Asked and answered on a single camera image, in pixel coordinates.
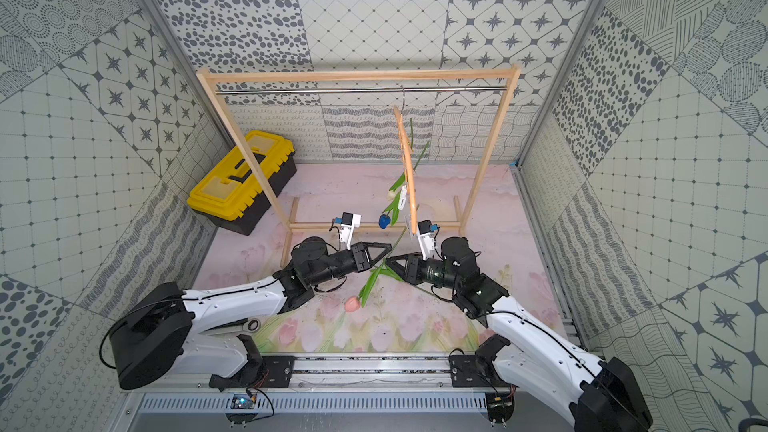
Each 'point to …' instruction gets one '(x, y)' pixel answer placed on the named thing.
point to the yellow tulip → (385, 271)
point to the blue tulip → (384, 219)
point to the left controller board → (242, 401)
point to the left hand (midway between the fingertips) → (393, 244)
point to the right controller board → (500, 407)
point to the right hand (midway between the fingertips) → (390, 264)
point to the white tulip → (392, 193)
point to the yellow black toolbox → (230, 193)
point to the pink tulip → (352, 304)
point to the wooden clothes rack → (292, 224)
